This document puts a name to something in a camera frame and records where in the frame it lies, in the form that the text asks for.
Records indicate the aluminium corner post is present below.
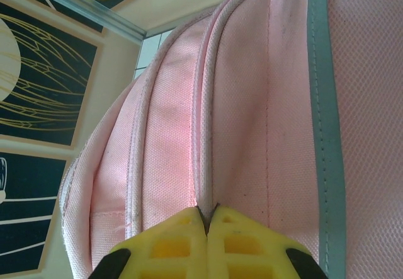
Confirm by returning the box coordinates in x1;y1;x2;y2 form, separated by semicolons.
30;0;148;40

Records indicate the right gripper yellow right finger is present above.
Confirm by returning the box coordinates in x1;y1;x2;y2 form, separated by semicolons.
207;203;329;279

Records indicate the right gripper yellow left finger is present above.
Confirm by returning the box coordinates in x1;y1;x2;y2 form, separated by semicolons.
94;205;209;279

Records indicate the pink student backpack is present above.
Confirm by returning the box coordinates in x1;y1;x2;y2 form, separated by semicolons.
58;0;403;279

